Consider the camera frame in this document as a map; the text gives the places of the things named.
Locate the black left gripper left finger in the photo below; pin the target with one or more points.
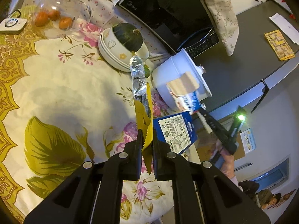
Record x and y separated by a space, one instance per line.
93 192

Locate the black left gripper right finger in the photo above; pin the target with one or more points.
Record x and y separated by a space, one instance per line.
202 194

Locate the blue biscuit box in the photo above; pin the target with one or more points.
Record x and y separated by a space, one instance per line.
176 130

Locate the yellow foil snack wrapper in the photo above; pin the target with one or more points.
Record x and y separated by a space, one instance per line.
143 108

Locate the snack wrapper with print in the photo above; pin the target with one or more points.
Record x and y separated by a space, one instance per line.
187 92

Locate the person's right hand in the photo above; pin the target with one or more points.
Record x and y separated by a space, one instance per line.
227 167

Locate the white blue poster sheet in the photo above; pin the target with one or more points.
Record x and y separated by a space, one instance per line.
248 141

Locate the grey steel refrigerator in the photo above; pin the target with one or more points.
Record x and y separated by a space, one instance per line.
252 70

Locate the white electric cooking pot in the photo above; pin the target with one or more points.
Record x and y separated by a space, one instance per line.
173 68

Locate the floral tablecloth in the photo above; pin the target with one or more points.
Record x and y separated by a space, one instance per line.
61 105

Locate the green lime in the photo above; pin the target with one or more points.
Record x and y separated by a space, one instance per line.
146 71

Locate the yellow paper pad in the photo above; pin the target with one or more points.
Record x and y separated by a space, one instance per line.
280 46

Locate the white envelope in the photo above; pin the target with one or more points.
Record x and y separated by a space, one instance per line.
286 27

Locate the black microwave oven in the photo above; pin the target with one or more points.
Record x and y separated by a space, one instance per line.
179 24

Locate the stacked white bowls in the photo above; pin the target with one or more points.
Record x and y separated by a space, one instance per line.
116 54

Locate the dark green squash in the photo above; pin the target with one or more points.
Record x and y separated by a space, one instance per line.
128 35

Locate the floral cloth microwave cover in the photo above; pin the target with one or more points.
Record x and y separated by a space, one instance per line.
227 27

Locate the orange tangerine right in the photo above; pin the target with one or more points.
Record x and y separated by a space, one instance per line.
65 23

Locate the orange tangerine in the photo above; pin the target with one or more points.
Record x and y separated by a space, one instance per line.
54 15
65 23
41 19

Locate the orange tangerine middle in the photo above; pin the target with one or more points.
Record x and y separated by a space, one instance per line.
54 15

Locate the orange tangerine left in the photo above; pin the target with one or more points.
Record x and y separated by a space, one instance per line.
41 19

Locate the glass jar with cork lid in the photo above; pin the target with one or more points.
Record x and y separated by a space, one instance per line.
79 12

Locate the white round-dial device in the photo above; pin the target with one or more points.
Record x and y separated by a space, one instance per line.
12 26

